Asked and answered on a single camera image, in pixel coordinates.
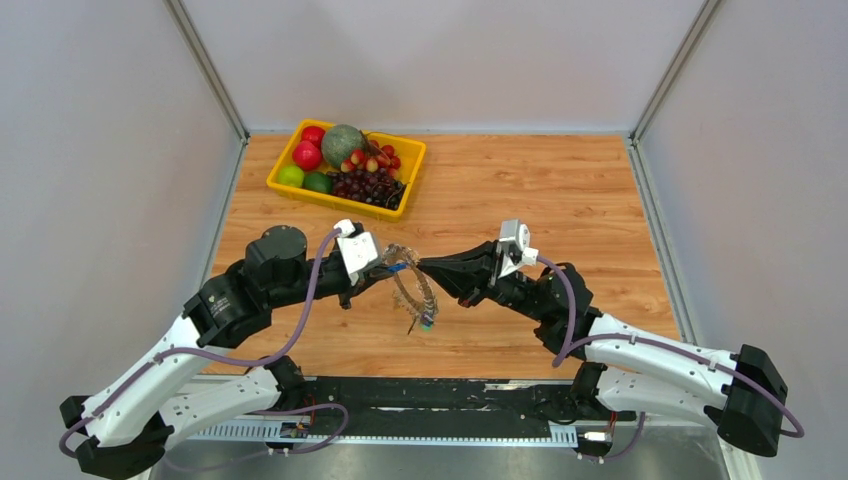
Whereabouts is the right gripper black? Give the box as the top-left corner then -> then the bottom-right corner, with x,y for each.
416,239 -> 548,324

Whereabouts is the grey disc keyring with rings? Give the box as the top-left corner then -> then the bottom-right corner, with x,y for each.
383,243 -> 439,332

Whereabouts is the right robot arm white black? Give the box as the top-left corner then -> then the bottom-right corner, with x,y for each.
417,241 -> 803,457

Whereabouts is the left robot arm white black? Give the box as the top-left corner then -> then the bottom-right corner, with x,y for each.
60,220 -> 394,479

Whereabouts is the dark purple grape bunch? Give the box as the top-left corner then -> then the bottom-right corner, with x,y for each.
327,169 -> 406,210

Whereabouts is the dark green lime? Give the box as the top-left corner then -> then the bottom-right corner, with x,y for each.
302,171 -> 334,194

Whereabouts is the light green lime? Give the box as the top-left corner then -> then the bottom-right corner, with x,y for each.
276,164 -> 306,188

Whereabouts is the red cherry bunch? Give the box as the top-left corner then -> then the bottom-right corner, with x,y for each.
339,140 -> 401,180

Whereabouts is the red apple lower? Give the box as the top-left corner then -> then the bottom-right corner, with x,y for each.
292,140 -> 323,172

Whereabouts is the red apple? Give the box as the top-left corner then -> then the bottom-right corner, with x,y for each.
300,125 -> 326,149
292,140 -> 323,172

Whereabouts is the green melon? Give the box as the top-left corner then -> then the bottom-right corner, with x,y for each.
321,124 -> 367,169

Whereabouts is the red apple upper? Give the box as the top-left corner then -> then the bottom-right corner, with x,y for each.
300,125 -> 326,149

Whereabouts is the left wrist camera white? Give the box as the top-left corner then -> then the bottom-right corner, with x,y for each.
334,219 -> 382,286

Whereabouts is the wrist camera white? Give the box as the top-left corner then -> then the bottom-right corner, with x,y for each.
334,219 -> 382,286
495,219 -> 538,279

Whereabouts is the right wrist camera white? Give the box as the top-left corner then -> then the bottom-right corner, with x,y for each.
495,219 -> 538,279

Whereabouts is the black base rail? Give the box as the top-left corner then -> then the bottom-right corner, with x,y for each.
231,376 -> 637,448

